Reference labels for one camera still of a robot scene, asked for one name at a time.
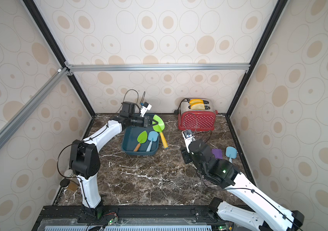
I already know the green shovel yellow handle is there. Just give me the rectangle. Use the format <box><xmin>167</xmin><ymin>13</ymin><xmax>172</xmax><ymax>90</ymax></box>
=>
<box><xmin>152</xmin><ymin>115</ymin><xmax>168</xmax><ymax>149</ymax></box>

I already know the light blue toy shovel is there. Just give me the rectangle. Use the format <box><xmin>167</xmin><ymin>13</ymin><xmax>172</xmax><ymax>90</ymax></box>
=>
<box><xmin>146</xmin><ymin>131</ymin><xmax>158</xmax><ymax>152</ymax></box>

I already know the green shovel orange handle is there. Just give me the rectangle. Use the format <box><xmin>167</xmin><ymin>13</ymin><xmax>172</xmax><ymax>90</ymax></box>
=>
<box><xmin>133</xmin><ymin>131</ymin><xmax>148</xmax><ymax>152</ymax></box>

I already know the teal plastic storage box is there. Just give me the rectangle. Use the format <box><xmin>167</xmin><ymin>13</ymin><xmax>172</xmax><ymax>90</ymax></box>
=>
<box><xmin>121</xmin><ymin>113</ymin><xmax>160</xmax><ymax>157</ymax></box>

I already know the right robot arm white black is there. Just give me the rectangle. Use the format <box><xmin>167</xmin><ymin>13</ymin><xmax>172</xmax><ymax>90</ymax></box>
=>
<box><xmin>181</xmin><ymin>140</ymin><xmax>305</xmax><ymax>231</ymax></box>

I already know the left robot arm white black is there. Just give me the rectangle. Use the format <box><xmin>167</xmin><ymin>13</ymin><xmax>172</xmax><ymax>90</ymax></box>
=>
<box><xmin>69</xmin><ymin>102</ymin><xmax>156</xmax><ymax>217</ymax></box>

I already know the light blue shovel far right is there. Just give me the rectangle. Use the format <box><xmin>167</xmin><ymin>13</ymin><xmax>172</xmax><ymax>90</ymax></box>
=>
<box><xmin>225</xmin><ymin>146</ymin><xmax>238</xmax><ymax>163</ymax></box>

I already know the yellow toast slice rear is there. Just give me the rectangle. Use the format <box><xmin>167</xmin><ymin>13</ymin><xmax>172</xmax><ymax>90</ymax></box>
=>
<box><xmin>189</xmin><ymin>99</ymin><xmax>204</xmax><ymax>105</ymax></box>

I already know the yellow toast slice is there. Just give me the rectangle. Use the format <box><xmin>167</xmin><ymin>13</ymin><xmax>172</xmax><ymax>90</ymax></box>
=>
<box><xmin>190</xmin><ymin>103</ymin><xmax>205</xmax><ymax>110</ymax></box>
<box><xmin>189</xmin><ymin>99</ymin><xmax>204</xmax><ymax>105</ymax></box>

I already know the red polka dot toaster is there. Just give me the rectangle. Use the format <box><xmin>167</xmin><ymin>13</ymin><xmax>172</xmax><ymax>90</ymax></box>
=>
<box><xmin>177</xmin><ymin>98</ymin><xmax>218</xmax><ymax>131</ymax></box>

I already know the yellow toast slice front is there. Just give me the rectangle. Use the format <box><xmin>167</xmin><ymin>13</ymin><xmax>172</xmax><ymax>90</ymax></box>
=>
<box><xmin>190</xmin><ymin>103</ymin><xmax>205</xmax><ymax>110</ymax></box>

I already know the left diagonal aluminium bar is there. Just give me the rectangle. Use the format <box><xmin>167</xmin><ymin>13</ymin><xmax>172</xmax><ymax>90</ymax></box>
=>
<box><xmin>0</xmin><ymin>67</ymin><xmax>68</xmax><ymax>149</ymax></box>

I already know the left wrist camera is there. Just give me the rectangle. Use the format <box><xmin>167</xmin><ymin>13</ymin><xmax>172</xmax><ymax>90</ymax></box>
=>
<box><xmin>140</xmin><ymin>102</ymin><xmax>152</xmax><ymax>117</ymax></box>

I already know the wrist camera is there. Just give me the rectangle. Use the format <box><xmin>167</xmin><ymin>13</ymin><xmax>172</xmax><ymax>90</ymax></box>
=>
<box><xmin>182</xmin><ymin>130</ymin><xmax>195</xmax><ymax>153</ymax></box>
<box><xmin>140</xmin><ymin>102</ymin><xmax>152</xmax><ymax>117</ymax></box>

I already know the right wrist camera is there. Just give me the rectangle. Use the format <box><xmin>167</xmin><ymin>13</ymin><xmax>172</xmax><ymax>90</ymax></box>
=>
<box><xmin>182</xmin><ymin>130</ymin><xmax>195</xmax><ymax>153</ymax></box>

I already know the black toaster power cable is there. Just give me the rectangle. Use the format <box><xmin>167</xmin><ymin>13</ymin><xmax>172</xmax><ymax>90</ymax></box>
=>
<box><xmin>174</xmin><ymin>98</ymin><xmax>191</xmax><ymax>115</ymax></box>

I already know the horizontal aluminium frame bar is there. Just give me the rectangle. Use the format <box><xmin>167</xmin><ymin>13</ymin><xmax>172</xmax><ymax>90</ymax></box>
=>
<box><xmin>68</xmin><ymin>63</ymin><xmax>250</xmax><ymax>72</ymax></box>

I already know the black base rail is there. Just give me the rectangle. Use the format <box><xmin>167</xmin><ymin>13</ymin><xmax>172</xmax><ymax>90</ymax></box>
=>
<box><xmin>32</xmin><ymin>204</ymin><xmax>280</xmax><ymax>231</ymax></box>

